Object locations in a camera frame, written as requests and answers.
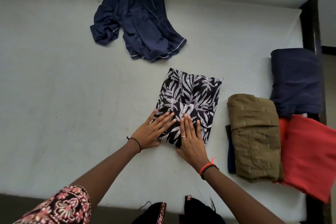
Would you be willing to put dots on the person's left hand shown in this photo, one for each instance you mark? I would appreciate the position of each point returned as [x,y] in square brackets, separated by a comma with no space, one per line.
[147,134]

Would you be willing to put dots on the person's right thumb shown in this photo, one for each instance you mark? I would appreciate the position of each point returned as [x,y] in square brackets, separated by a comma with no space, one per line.
[180,152]

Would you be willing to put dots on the dark wooden bed frame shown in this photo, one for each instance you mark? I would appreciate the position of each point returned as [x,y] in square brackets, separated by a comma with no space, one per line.
[311,24]

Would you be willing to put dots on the person's left middle finger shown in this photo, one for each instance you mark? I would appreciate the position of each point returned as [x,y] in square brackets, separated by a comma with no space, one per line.
[165,122]

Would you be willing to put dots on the black wrist thread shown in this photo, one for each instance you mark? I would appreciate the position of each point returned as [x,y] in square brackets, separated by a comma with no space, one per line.
[137,143]

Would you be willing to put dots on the person's right middle finger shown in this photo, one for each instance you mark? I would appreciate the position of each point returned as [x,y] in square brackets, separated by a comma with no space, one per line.
[187,126]

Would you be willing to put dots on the folded olive brown garment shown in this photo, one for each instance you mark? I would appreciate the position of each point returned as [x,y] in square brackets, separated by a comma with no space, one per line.
[256,137]

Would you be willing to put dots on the dark blue folded garment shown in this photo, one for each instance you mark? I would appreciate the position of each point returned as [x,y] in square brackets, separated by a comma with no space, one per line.
[231,158]

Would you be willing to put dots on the black dress with embroidered border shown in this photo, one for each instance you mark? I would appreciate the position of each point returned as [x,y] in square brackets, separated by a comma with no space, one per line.
[191,212]

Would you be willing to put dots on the red floral patterned sleeve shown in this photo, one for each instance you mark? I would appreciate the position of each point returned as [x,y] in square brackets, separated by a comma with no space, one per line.
[60,206]

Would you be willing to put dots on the person's right little finger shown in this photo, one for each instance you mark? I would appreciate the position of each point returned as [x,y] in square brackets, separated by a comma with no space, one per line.
[198,129]

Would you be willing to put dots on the folded red garment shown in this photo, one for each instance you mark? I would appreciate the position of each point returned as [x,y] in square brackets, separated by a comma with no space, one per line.
[307,155]

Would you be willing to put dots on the crumpled navy blue shirt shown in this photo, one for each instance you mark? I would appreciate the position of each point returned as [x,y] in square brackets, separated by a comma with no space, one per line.
[139,19]

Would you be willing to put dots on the black white leaf print garment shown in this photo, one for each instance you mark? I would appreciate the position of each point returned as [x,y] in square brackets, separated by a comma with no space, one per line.
[189,95]

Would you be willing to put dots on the person's left thumb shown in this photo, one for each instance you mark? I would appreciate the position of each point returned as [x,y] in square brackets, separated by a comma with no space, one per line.
[156,143]

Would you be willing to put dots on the person's left forearm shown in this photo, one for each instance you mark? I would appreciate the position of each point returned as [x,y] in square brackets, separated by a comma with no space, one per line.
[107,171]

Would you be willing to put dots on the folded navy blue garment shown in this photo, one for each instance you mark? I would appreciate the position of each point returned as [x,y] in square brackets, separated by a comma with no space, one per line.
[296,82]

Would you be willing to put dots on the red wrist thread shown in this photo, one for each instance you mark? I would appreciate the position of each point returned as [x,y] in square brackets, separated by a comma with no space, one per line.
[206,166]

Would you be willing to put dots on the person's left little finger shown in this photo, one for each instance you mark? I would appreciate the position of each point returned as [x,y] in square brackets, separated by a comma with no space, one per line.
[151,116]

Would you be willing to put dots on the white mattress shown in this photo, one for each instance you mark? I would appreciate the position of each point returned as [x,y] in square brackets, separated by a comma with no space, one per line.
[65,87]

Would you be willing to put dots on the person's right forearm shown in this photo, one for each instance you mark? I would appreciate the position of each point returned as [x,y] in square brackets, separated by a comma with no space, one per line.
[236,197]

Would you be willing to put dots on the person's right hand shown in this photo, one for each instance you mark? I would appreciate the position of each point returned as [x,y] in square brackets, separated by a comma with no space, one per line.
[193,147]

